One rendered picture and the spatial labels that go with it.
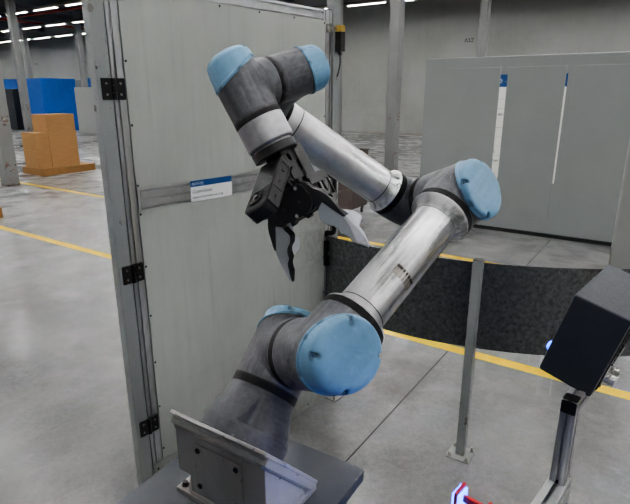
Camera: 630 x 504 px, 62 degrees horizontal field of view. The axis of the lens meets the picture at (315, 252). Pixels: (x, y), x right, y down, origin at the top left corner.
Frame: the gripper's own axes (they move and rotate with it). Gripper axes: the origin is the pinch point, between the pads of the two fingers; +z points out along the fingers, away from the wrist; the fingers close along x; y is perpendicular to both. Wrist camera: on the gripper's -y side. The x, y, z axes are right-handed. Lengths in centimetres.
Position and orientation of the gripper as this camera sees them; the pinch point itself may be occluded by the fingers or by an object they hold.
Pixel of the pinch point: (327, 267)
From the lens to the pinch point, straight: 79.2
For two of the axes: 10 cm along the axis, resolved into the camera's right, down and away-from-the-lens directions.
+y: 4.6, -3.0, 8.4
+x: -7.6, 3.6, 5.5
